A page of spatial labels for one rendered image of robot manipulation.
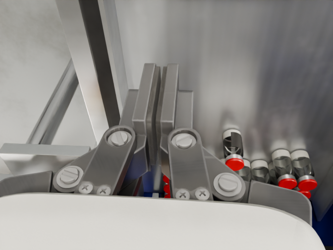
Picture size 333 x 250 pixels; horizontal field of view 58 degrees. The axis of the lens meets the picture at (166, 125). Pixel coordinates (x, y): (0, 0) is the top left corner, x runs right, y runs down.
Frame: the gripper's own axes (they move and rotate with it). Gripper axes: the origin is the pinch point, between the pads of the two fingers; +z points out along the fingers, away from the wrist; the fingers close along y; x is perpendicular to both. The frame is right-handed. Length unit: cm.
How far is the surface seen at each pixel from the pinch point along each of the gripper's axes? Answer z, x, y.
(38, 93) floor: 103, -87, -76
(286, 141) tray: 15.1, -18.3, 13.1
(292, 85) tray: 15.1, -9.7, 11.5
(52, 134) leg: 34, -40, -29
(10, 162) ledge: 15.3, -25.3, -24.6
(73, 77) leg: 53, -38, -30
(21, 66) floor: 103, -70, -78
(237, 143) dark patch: 12.8, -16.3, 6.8
